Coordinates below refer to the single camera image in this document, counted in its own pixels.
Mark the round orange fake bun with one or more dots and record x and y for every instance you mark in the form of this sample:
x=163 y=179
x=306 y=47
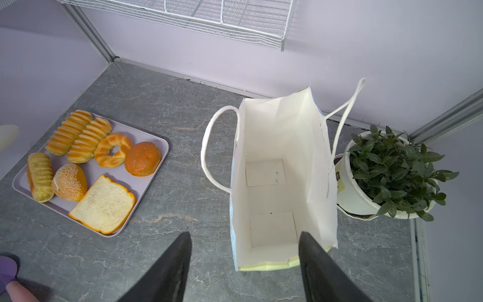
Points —
x=143 y=159

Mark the fake long ridged bread roll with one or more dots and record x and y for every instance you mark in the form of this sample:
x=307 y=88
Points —
x=40 y=174

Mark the fake braided ring bread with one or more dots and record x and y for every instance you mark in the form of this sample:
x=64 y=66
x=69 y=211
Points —
x=112 y=151

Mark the fake oval sugared bread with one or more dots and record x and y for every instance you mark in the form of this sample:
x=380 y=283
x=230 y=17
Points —
x=70 y=183

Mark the purple scoop with pink handle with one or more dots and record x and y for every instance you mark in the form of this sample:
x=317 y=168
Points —
x=16 y=291

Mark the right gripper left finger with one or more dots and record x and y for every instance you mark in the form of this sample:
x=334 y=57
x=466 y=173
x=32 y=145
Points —
x=166 y=280

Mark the fake toast slice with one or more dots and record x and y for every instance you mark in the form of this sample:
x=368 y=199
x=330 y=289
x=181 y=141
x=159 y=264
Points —
x=105 y=207

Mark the metal tongs with white tips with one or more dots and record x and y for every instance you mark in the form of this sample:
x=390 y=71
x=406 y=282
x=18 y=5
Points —
x=8 y=135

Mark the lavender cutting mat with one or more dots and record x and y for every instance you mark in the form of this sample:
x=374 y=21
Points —
x=136 y=185

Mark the potted green plant white pot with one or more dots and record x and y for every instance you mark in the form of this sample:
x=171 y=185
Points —
x=382 y=174

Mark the fake yellow ridged bread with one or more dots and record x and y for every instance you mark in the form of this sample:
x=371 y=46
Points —
x=84 y=146
x=64 y=137

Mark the paper bag with landscape print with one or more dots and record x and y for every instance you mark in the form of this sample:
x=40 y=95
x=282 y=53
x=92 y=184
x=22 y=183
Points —
x=283 y=180

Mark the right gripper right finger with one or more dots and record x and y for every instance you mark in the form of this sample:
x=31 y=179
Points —
x=323 y=280

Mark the white wire shelf basket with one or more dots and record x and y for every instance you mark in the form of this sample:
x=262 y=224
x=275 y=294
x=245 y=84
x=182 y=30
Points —
x=259 y=22

